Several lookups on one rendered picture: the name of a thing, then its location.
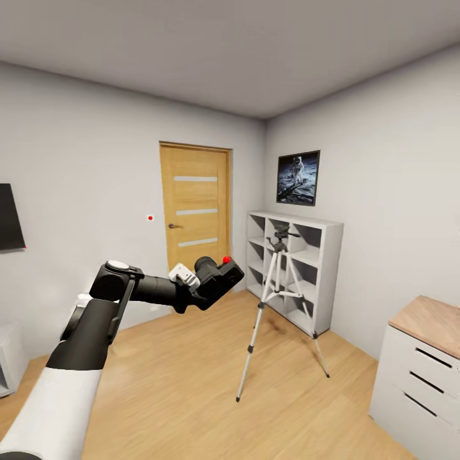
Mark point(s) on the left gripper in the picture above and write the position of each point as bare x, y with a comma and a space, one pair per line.
175, 295

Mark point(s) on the painting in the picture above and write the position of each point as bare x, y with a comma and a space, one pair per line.
297, 178

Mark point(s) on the camera tripod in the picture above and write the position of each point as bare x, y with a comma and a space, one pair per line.
278, 248

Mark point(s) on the door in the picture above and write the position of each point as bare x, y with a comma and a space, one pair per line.
197, 199

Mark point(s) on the desk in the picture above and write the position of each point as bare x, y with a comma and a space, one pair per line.
416, 396

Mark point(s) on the digital camera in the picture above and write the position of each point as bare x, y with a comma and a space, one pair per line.
215, 280

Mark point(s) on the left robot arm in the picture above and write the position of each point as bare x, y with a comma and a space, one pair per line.
53, 422

